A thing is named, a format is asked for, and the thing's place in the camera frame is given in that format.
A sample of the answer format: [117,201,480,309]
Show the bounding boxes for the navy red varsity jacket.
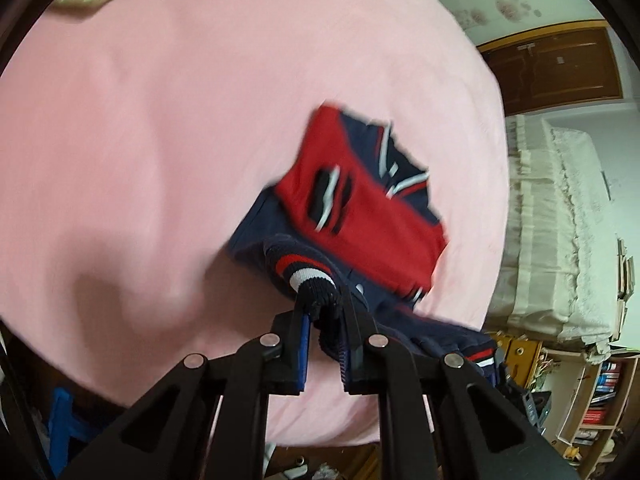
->
[228,104,499,386]

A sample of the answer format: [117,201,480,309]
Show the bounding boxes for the bookshelf with books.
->
[544,350,639,479]

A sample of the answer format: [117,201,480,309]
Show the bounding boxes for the beige lace furniture cover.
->
[485,115,618,363]

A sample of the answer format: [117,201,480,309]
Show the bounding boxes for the dark wooden door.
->
[478,20,623,116]

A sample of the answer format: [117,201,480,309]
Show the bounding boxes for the pink plush bed blanket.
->
[0,0,511,449]

